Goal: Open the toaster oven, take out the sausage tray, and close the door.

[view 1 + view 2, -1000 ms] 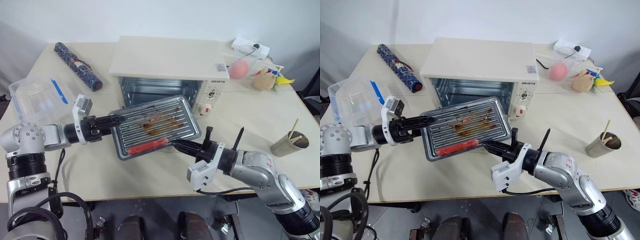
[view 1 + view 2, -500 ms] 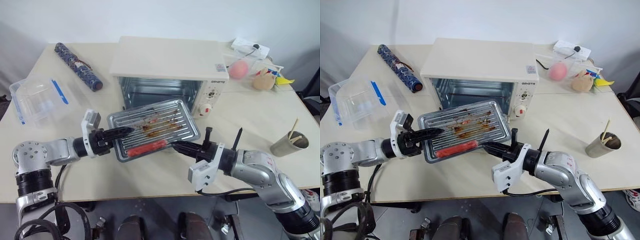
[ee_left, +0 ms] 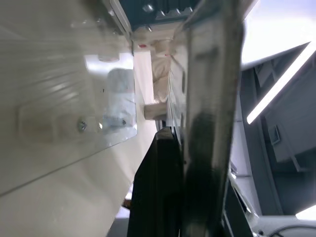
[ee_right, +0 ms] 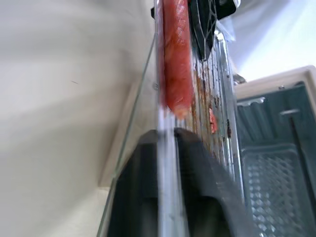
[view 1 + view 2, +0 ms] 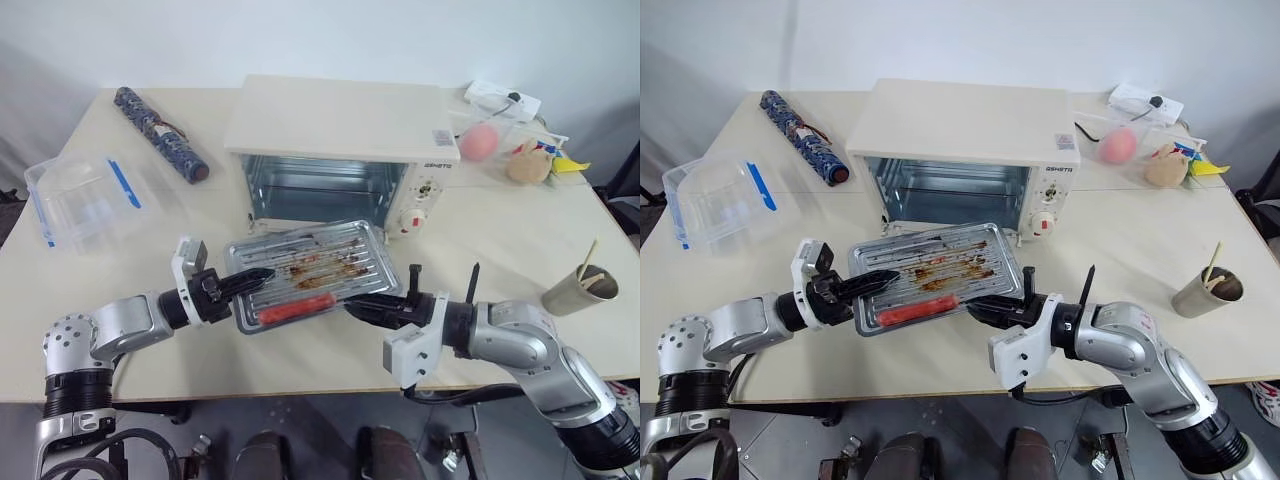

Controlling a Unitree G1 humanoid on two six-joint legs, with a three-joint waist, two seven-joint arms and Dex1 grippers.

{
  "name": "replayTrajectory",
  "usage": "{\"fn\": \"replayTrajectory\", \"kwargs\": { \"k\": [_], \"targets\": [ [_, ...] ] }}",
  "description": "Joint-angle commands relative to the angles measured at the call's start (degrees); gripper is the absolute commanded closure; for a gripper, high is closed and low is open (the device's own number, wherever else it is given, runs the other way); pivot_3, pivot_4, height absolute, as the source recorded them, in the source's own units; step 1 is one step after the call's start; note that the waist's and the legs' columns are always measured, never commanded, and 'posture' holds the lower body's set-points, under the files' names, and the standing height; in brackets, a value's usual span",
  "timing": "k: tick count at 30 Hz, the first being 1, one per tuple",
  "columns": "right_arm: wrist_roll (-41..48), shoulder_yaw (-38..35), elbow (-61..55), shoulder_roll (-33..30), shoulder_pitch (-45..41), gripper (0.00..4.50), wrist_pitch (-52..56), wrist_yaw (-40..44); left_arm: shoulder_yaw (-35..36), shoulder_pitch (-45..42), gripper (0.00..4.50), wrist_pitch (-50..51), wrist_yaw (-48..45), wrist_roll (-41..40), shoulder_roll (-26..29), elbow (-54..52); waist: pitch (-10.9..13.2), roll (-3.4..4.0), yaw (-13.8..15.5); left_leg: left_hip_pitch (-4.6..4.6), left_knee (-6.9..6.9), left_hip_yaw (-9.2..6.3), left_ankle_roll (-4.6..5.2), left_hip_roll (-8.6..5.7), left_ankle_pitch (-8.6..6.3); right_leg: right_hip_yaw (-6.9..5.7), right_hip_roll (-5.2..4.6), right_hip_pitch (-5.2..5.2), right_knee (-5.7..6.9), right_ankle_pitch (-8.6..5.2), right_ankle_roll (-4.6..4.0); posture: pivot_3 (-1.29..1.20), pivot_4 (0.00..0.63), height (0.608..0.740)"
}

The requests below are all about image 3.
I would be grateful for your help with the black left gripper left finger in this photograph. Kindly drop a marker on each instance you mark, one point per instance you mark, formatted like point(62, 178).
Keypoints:
point(158, 187)

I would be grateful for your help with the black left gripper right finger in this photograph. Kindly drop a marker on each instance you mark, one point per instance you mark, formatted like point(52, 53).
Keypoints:
point(234, 217)

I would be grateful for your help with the brown cardboard box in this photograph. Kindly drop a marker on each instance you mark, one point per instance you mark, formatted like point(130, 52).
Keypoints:
point(155, 112)

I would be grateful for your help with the white crumpled cloth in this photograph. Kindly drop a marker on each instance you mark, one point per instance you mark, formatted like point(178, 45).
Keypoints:
point(161, 64)

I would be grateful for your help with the long ceiling light strip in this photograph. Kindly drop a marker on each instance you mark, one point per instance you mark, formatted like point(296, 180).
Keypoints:
point(279, 86)

